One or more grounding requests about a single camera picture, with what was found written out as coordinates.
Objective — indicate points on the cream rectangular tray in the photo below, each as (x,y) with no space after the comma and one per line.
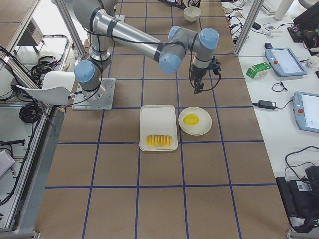
(158,120)

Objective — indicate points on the black phone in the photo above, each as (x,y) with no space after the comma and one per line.
(256,26)

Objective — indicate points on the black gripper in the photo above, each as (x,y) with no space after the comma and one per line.
(198,73)

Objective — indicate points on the blue teach pendant far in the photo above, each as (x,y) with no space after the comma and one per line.
(284,62)

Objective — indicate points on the white chair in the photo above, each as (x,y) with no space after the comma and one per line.
(56,87)

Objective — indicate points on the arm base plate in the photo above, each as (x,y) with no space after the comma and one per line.
(120,17)
(102,100)

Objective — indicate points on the sliced yellow pineapple toy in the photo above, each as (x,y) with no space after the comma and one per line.
(159,140)

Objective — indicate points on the black power adapter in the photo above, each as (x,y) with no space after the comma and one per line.
(266,104)

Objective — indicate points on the blue teach pendant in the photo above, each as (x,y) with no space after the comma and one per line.
(284,62)
(306,111)

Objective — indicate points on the blue teach pendant near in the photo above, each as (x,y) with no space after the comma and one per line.
(306,111)

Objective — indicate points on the green white carton box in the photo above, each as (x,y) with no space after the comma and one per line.
(258,70)

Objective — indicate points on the yellow lemon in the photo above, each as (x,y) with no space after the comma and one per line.
(191,119)

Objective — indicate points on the white bowl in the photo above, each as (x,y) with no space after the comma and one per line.
(192,14)

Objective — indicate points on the cream round plate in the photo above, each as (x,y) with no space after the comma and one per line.
(199,129)

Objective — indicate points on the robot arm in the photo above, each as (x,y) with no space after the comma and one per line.
(97,17)

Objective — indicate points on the aluminium frame post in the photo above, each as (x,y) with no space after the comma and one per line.
(251,17)

